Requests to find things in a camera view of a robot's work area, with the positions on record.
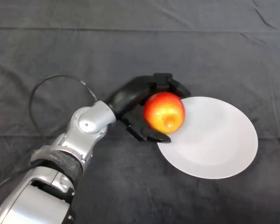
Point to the black cloth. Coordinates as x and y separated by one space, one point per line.
177 46

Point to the white round plate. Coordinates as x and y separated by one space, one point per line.
212 144

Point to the red yellow apple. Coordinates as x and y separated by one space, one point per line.
164 112

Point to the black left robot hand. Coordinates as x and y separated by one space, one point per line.
128 94

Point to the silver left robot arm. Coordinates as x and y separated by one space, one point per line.
60 168

